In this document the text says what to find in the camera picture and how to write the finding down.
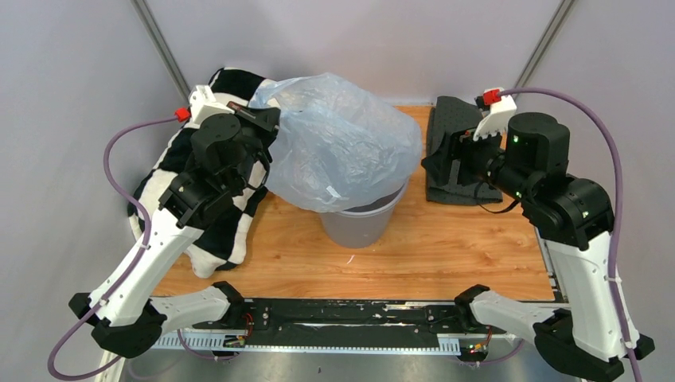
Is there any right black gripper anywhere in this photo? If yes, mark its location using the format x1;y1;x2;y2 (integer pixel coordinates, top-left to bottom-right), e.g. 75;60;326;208
418;117;529;201

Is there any blue translucent trash bag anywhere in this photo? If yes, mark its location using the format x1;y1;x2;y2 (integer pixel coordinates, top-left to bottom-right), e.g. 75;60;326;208
249;73;423;212

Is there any grey plastic trash bin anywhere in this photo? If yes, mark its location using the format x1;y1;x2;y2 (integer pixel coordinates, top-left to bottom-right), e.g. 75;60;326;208
319;182;408;249

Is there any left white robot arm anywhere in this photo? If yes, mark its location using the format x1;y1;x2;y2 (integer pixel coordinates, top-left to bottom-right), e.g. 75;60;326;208
69;102;280;358

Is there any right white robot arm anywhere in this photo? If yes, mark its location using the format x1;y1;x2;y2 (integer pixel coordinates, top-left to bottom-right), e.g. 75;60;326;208
421;112;654;381

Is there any dark grey dotted cloth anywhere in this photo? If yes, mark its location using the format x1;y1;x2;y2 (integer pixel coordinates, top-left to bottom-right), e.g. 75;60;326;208
422;95;503;205

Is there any black white checkered pillow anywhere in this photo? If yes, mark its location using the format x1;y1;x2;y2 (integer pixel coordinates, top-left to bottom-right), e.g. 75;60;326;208
127;67;271;279

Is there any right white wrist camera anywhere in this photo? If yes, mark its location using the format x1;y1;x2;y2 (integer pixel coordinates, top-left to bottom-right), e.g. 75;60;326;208
473;88;517;141

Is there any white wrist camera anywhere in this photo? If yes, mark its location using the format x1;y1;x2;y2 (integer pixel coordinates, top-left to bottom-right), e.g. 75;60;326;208
473;88;517;141
189;84;233;125

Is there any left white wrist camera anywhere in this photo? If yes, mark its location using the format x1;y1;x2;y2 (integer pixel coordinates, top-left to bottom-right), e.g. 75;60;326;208
189;84;233;125

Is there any left aluminium frame post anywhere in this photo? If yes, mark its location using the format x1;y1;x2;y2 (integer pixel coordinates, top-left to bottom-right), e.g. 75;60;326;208
130;0;190;99

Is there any aluminium frame post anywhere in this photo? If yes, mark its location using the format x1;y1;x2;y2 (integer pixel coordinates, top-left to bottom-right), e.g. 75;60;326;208
130;0;190;99
514;0;577;88

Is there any right aluminium frame post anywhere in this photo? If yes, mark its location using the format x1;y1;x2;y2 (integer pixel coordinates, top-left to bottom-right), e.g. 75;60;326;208
514;0;577;88

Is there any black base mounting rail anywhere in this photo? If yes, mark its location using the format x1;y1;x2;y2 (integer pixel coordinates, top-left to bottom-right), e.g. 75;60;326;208
181;298;514;361

